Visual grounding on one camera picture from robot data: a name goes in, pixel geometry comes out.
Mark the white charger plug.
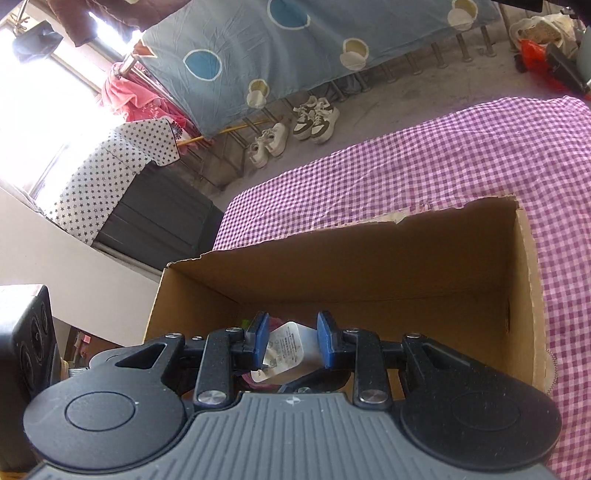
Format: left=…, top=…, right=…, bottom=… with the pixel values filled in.
left=250, top=321, right=322, bottom=386

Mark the brown cardboard box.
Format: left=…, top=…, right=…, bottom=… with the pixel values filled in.
left=145, top=198, right=555, bottom=391

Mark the dark cabinet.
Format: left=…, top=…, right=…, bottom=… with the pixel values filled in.
left=94, top=163, right=223, bottom=270

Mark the polka dot white cloth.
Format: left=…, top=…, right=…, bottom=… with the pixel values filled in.
left=39, top=117, right=179, bottom=245

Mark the white green sneaker pair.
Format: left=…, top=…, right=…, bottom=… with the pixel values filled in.
left=293, top=96, right=341, bottom=144

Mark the purple checkered tablecloth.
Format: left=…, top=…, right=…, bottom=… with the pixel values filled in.
left=214, top=96, right=590, bottom=479

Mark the pink hanging garment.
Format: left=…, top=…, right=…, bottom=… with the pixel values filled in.
left=100, top=64, right=200, bottom=141

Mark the blue patterned bedsheet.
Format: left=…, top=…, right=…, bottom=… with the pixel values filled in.
left=138, top=0, right=500, bottom=137

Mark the wheelchair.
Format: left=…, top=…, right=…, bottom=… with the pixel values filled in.
left=509, top=13, right=590, bottom=100

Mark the dark brown hanging garment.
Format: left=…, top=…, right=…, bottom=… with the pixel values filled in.
left=47, top=0, right=188, bottom=47

